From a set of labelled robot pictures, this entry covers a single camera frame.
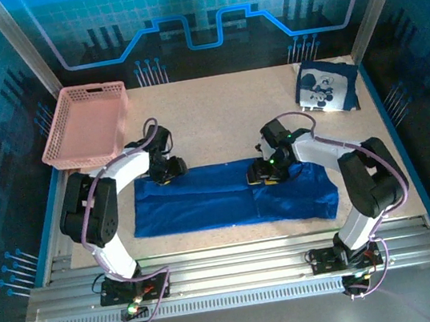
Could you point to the blue printed t-shirt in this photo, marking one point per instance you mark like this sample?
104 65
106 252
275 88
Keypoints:
225 204

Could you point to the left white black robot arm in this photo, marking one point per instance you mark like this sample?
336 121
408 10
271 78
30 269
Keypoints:
127 168

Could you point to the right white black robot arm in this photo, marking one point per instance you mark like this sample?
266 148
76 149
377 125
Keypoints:
319 153

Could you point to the pink plastic basket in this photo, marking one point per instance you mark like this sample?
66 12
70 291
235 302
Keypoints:
84 124

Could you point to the folded navy cartoon t-shirt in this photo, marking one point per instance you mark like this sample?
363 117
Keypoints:
327 85

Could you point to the right controller board with LED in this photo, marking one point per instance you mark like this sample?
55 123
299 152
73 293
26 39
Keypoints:
356 279

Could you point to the controller board with led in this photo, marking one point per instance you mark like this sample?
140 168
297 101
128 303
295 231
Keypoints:
134 310
356 279

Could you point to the left controller board with LED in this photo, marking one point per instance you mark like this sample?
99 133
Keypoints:
134 310

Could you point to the aluminium frame rail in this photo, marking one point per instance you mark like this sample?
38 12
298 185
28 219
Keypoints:
235 269

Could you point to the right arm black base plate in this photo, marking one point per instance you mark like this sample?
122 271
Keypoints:
327 259

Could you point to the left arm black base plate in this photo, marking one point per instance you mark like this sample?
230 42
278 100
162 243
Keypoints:
115 291

